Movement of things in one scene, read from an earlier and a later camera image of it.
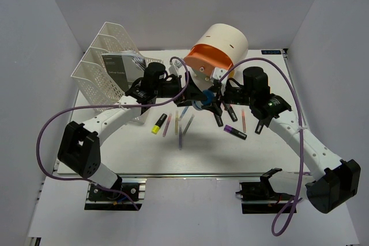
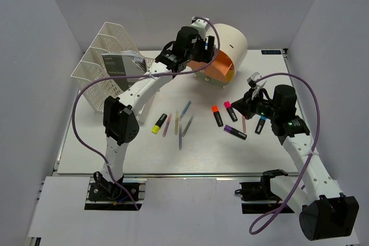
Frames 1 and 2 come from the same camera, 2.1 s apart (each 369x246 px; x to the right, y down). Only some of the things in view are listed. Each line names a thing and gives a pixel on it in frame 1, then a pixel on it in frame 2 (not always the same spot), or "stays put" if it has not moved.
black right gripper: [215, 107] -> [245, 106]
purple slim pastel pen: [180, 138] stays put
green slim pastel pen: [188, 125] stays put
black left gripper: [193, 93] -> [206, 56]
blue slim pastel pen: [183, 113] stays put
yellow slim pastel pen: [176, 123] stays put
